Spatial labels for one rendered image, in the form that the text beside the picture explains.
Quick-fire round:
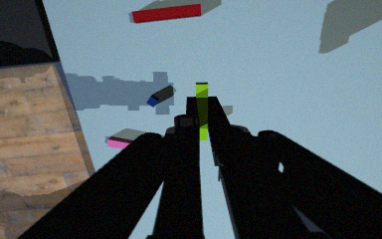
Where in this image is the red rod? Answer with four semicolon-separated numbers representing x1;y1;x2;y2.
132;4;201;23

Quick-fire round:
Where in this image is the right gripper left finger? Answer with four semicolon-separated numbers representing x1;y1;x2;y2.
17;97;205;239

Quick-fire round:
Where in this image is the lime green rod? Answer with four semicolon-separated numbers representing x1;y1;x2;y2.
196;83;208;140

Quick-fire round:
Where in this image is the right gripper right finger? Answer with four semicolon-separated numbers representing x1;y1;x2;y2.
208;97;382;239

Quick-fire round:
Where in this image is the small blue block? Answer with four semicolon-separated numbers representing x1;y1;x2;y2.
147;95;159;108

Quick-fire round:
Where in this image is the pink rod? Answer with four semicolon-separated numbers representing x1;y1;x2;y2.
107;136;133;149

